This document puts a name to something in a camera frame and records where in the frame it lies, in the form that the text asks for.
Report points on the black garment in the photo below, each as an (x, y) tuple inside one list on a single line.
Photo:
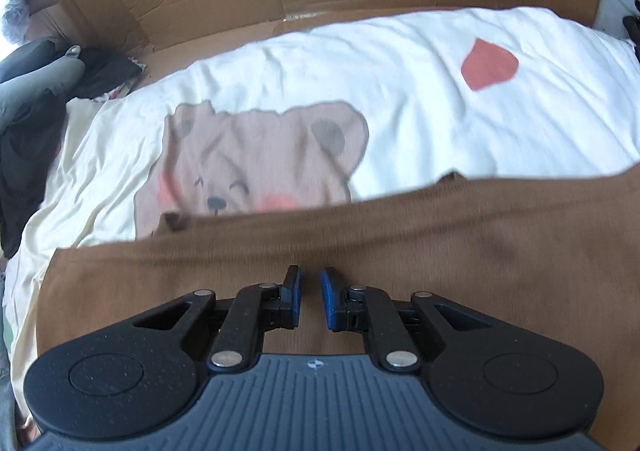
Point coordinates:
[(25, 156)]

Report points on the grey fluffy item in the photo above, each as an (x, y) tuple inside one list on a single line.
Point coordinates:
[(15, 16)]

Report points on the white bear-print bed sheet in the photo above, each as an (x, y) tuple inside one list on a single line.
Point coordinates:
[(400, 106)]

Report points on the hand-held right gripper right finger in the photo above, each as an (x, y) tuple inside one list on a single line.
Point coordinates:
[(327, 298)]

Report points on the brown printed t-shirt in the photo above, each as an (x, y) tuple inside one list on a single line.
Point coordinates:
[(450, 256)]

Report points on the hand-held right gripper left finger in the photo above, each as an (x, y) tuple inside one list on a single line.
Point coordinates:
[(296, 296)]

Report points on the light grey padded garment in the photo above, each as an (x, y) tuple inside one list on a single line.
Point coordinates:
[(40, 86)]

